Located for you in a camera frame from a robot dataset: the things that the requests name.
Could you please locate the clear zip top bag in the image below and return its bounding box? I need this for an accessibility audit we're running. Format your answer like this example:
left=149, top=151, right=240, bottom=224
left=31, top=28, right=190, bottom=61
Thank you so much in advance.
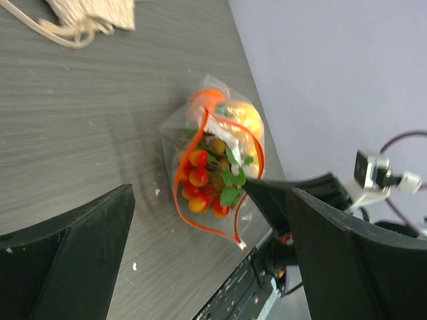
left=161, top=74, right=266, bottom=250

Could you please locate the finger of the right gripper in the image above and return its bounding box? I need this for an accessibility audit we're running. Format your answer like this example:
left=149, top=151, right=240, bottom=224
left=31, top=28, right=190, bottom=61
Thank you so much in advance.
left=243, top=173, right=352, bottom=237

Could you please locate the beige cloth drawstring bag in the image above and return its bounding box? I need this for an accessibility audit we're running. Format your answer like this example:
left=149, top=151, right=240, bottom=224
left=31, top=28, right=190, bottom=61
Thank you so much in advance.
left=1, top=0, right=135, bottom=49

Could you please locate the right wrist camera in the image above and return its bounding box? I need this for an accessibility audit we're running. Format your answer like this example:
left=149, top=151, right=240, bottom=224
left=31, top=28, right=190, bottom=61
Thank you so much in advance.
left=344, top=149, right=422, bottom=211

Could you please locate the fake lemon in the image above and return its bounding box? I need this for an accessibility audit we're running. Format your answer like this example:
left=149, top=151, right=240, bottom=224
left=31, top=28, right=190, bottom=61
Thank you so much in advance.
left=215, top=100, right=265, bottom=178

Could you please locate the fake brown longan bunch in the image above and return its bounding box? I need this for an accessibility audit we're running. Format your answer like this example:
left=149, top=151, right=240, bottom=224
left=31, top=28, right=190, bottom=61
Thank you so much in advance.
left=207, top=138, right=231, bottom=192

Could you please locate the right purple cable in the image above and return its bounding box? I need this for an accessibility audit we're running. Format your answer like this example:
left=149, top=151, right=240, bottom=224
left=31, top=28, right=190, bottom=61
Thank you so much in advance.
left=378, top=130, right=427, bottom=234

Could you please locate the fake orange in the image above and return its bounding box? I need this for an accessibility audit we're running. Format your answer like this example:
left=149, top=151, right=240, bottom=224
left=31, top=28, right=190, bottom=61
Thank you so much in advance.
left=188, top=88, right=227, bottom=112

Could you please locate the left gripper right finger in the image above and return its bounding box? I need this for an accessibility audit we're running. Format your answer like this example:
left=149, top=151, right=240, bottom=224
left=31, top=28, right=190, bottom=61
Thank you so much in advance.
left=289, top=189, right=426, bottom=319

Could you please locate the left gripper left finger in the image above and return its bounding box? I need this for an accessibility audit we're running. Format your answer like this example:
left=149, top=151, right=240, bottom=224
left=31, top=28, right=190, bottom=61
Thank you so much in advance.
left=1, top=184, right=135, bottom=319

